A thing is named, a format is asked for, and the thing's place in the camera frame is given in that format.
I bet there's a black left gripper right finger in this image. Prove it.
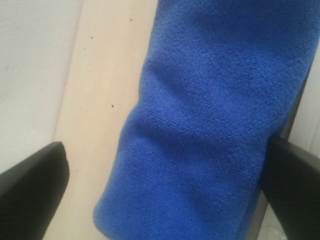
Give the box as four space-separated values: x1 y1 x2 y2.
260 136 320 240

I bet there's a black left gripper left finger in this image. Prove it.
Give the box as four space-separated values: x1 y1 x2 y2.
0 142 70 240

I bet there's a blue cloth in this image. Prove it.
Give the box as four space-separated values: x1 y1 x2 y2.
93 0 320 240

